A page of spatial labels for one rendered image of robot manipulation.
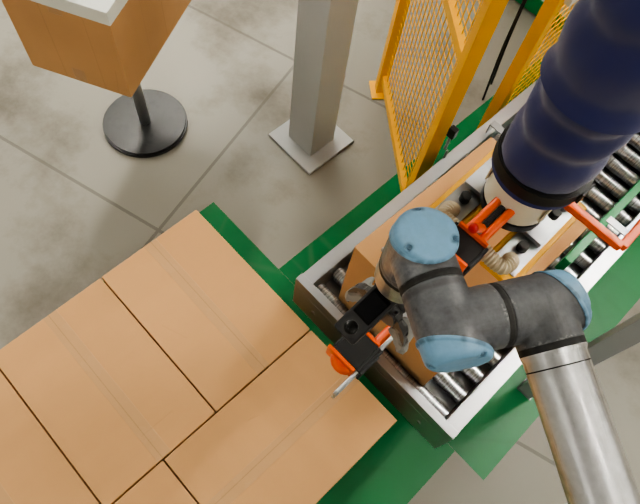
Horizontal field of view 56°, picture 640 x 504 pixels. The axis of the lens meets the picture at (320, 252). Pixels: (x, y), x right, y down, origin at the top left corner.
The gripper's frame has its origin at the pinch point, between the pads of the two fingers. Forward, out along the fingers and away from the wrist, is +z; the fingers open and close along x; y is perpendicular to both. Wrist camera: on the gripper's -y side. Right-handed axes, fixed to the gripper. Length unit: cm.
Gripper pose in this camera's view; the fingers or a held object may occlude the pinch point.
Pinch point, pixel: (371, 327)
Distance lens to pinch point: 113.4
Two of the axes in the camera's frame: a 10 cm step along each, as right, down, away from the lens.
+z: -0.9, 4.3, 9.0
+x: -6.8, -6.8, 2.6
